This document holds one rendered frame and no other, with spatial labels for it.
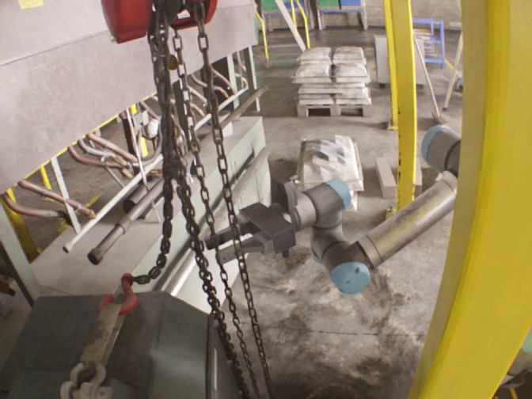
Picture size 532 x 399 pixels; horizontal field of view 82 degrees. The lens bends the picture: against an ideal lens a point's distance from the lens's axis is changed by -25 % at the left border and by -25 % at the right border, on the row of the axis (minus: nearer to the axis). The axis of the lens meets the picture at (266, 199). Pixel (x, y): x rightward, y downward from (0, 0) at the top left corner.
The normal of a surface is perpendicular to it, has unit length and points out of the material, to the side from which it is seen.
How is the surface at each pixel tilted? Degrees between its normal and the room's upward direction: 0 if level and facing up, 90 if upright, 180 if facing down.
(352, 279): 90
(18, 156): 90
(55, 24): 78
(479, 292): 90
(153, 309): 0
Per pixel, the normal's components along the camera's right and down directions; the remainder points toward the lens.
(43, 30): 0.91, -0.15
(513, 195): -0.27, 0.50
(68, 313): -0.12, -0.87
